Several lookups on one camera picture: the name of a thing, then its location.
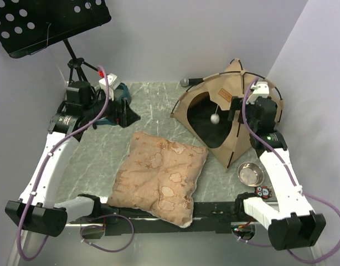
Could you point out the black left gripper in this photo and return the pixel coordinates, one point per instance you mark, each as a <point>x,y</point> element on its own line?
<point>123,114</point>

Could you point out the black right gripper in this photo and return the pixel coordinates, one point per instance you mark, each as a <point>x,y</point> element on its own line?
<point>236,105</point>

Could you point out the tan black pet tent fabric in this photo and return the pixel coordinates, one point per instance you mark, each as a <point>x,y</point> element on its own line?
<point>210,109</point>

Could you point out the orange patterned pillow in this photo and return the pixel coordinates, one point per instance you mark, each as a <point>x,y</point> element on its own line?
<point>159,176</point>

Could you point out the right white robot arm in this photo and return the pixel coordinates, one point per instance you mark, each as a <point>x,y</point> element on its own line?
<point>245,203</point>

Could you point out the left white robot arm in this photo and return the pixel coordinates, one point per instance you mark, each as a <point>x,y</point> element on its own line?
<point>36,209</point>

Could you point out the teal double pet bowl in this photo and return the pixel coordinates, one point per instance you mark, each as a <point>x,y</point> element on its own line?
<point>121,91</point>

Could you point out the steel pet bowl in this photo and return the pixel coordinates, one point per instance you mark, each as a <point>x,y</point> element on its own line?
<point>250,174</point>

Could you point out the white pompom toy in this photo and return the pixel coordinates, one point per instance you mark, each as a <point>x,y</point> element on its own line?
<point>214,118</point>

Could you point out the black grey microphone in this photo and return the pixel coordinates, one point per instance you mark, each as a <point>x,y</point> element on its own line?
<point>185,82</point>

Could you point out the red owl toy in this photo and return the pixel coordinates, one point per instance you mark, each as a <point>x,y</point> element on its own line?
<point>264,192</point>

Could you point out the black music stand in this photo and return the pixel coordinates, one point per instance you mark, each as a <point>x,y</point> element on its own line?
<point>27,27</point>

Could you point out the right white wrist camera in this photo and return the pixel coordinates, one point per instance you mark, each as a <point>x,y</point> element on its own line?
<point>259,89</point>

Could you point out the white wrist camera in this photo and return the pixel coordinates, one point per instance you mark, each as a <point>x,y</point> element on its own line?
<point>113,82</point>
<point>259,89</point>

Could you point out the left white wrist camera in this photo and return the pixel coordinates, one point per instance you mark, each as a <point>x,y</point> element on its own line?
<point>113,82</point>

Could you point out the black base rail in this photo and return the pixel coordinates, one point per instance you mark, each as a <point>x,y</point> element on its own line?
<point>218,217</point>

